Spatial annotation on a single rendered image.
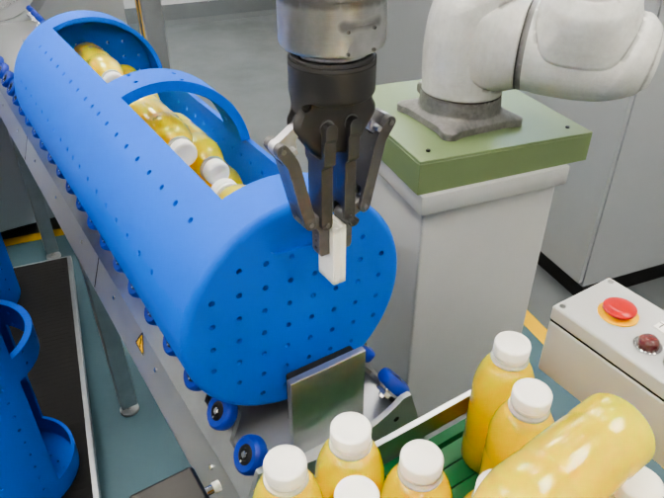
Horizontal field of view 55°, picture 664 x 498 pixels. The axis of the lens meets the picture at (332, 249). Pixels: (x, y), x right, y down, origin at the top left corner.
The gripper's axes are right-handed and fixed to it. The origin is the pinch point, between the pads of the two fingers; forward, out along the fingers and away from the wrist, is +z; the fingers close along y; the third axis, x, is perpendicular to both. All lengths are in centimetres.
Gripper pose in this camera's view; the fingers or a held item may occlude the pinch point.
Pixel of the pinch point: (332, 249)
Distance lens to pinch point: 64.9
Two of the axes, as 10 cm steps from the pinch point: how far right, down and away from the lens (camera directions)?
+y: 8.4, -3.1, 4.4
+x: -5.4, -4.8, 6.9
